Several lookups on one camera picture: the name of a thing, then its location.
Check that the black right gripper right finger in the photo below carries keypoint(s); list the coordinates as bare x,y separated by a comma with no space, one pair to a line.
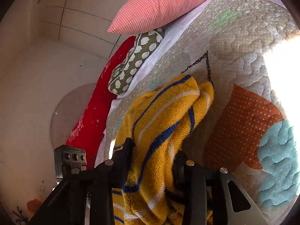
219,190

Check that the yellow striped knit sweater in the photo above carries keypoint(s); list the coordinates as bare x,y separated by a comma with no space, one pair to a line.
158,122

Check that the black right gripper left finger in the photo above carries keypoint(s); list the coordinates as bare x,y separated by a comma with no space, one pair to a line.
87,195

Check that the red long pillow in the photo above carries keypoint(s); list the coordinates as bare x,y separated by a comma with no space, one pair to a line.
89,130

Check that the green hedgehog print pillow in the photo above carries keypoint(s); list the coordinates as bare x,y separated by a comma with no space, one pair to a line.
144,45

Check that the pink checked pillow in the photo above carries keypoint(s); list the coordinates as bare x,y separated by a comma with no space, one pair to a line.
141,16

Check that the quilted patchwork bedspread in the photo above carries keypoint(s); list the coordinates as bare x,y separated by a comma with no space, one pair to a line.
247,49

